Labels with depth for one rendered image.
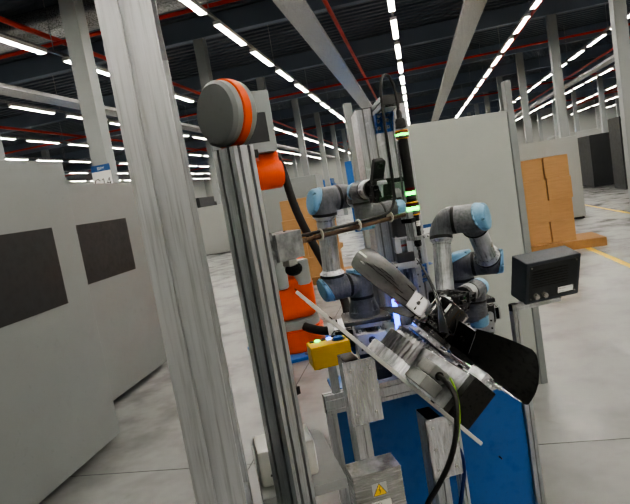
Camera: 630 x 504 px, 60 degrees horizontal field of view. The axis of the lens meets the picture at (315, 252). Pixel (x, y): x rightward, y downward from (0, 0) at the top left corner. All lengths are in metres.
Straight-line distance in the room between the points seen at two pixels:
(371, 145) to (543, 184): 7.44
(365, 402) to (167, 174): 1.36
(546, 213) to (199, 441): 9.74
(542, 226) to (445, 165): 6.31
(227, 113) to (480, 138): 2.93
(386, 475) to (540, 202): 8.61
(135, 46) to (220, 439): 0.32
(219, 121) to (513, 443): 1.94
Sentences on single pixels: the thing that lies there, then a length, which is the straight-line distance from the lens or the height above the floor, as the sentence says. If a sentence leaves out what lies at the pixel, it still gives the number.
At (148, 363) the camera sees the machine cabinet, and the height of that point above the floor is 0.16.
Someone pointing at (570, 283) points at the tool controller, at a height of 1.10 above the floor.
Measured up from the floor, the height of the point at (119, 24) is 1.81.
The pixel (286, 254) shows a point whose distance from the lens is 1.37.
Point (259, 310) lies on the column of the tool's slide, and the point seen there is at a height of 1.41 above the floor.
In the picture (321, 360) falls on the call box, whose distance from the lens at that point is 2.18.
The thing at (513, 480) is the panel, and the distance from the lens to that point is 2.75.
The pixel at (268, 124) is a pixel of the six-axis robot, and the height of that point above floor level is 2.42.
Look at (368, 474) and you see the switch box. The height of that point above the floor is 0.84.
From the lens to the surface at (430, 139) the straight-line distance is 3.89.
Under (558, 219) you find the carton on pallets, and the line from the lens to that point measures 10.16.
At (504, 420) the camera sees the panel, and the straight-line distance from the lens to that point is 2.62.
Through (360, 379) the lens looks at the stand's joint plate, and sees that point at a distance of 1.70.
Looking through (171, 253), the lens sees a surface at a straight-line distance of 0.46.
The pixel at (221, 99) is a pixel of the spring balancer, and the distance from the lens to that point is 1.31.
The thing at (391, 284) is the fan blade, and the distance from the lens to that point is 1.81.
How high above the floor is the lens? 1.67
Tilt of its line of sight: 6 degrees down
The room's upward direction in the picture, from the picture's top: 10 degrees counter-clockwise
